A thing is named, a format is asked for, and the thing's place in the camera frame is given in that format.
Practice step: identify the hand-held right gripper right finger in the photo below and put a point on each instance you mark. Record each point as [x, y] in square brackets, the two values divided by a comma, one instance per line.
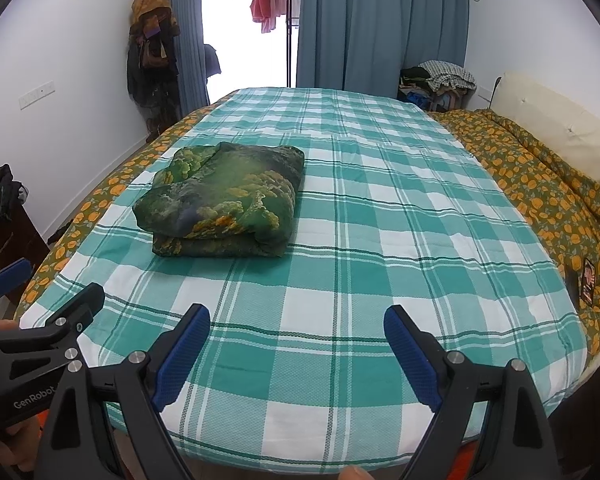
[412, 355]

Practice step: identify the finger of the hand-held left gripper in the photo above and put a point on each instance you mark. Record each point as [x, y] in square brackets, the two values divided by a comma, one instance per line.
[11, 277]
[75, 310]

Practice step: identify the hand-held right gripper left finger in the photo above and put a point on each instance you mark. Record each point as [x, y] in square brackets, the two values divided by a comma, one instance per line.
[185, 355]

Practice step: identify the green landscape print garment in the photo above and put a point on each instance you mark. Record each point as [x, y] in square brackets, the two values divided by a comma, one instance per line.
[225, 200]

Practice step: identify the pile of clothes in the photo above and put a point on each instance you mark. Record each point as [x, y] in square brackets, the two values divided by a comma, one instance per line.
[440, 85]

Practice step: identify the person's left hand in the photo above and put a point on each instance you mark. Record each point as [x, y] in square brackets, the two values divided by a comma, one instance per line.
[17, 442]

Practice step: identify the person's right hand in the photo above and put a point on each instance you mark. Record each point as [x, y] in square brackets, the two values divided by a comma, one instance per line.
[356, 473]

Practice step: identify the dark wooden cabinet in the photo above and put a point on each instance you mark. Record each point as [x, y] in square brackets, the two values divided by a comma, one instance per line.
[5, 250]

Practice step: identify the teal white checked blanket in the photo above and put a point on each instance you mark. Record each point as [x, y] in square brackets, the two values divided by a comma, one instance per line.
[380, 210]

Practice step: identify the orange floral green quilt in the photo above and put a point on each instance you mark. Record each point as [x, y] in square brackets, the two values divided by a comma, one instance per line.
[545, 175]

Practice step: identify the cream padded headboard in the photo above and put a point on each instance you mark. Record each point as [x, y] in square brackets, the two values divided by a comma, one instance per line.
[555, 120]

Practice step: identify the dark jacket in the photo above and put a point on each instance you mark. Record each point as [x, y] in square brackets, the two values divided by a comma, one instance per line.
[212, 60]

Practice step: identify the blue grey curtain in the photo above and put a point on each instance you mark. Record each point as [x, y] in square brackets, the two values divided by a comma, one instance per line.
[180, 35]
[380, 25]

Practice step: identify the pink hanging garment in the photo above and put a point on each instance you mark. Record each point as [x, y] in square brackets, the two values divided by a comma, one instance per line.
[270, 2]

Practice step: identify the clothes hanging on wall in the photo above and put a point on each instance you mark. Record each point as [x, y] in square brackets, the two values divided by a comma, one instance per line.
[152, 50]

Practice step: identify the white wall socket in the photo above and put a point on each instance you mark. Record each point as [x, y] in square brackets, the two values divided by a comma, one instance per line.
[485, 91]

